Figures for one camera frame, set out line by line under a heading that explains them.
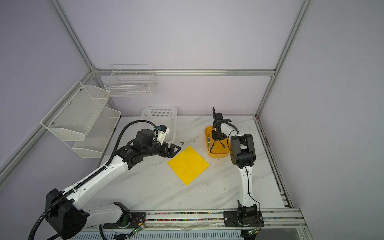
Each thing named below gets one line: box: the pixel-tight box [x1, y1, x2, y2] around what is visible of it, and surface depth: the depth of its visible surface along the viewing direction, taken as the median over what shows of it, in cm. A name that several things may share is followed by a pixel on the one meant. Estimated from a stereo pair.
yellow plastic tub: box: [205, 126, 230, 158], surface depth 106 cm
